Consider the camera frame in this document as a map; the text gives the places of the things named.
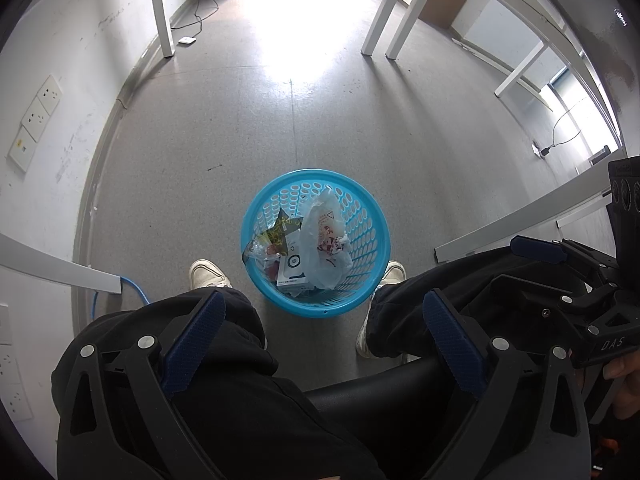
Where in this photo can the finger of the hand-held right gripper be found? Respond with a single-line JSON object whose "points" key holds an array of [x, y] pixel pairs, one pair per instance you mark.
{"points": [[537, 250], [540, 300]]}

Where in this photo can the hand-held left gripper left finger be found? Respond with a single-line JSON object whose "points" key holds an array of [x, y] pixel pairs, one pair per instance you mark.
{"points": [[192, 345]]}

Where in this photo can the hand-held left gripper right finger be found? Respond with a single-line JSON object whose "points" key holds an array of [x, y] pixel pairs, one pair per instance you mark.
{"points": [[452, 345]]}

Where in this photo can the red and white plastic bag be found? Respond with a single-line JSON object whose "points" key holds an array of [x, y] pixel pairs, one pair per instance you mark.
{"points": [[272, 252]]}

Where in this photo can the white cardboard box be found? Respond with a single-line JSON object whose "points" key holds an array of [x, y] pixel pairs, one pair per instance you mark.
{"points": [[292, 272]]}

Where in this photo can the black and yellow snack wrapper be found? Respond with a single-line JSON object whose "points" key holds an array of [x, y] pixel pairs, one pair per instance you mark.
{"points": [[280, 227]]}

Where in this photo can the clear plastic bag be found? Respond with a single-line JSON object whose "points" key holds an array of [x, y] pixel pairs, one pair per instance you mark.
{"points": [[320, 260]]}

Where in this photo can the blue plastic mesh basket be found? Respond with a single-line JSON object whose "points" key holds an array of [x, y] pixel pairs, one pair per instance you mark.
{"points": [[315, 175]]}

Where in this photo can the person's right hand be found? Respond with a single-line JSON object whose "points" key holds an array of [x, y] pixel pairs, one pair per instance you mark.
{"points": [[627, 385]]}

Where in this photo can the person's right leg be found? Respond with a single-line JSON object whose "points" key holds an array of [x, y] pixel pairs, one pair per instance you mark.
{"points": [[450, 280]]}

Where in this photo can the white sneaker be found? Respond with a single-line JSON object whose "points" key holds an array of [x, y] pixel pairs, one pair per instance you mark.
{"points": [[395, 272], [207, 272]]}

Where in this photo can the white table leg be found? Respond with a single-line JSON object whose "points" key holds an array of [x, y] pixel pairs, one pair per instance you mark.
{"points": [[385, 15], [520, 67], [405, 30], [162, 15]]}

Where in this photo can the small white floor device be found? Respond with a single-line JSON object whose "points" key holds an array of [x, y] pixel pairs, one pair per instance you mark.
{"points": [[186, 40]]}

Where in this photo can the white table frame bar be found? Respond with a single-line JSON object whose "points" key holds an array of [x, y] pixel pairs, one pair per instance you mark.
{"points": [[50, 265], [500, 232]]}

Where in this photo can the white wall socket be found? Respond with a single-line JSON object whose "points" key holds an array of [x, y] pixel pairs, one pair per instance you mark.
{"points": [[10, 367], [17, 402], [50, 95], [36, 119]]}

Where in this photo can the white network wall plate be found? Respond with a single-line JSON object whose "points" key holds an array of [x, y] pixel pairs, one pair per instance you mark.
{"points": [[21, 149]]}

